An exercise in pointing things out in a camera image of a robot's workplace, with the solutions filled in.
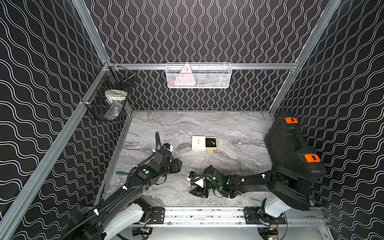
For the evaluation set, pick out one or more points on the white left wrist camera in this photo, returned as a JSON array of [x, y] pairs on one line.
[[167, 146]]

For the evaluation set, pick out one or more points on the left side aluminium rail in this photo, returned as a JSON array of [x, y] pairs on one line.
[[26, 191]]

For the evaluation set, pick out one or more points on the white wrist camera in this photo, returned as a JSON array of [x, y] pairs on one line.
[[197, 181], [167, 146]]

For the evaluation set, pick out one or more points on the horizontal aluminium back rail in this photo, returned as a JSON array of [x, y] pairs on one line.
[[235, 66]]

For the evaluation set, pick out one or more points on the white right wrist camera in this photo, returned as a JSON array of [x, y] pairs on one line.
[[197, 181]]

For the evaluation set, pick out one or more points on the aluminium corner frame post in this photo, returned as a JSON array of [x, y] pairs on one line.
[[91, 29]]

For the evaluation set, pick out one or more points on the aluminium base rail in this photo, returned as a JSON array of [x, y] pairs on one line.
[[231, 217]]

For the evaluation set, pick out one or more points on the white jewelry box sleeve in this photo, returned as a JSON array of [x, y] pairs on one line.
[[199, 143]]

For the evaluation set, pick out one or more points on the black wire basket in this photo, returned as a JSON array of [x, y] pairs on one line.
[[116, 78]]

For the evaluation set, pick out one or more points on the black plastic tool case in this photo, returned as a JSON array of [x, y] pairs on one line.
[[289, 149]]

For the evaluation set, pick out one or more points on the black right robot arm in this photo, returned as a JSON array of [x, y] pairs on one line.
[[290, 190]]

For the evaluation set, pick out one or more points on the brown jewelry box drawer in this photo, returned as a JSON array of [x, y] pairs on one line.
[[208, 146]]

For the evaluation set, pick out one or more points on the right aluminium frame post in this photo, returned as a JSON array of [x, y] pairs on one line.
[[313, 39]]

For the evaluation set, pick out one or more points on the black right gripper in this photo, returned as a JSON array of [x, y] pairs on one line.
[[198, 191]]

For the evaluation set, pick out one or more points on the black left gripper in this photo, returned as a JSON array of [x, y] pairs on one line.
[[174, 165]]

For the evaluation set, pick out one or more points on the white wire basket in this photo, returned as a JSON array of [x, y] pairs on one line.
[[216, 78]]

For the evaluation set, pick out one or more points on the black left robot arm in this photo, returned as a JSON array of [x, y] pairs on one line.
[[124, 207]]

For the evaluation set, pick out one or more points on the pink triangular card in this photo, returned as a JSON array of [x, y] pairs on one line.
[[186, 77]]

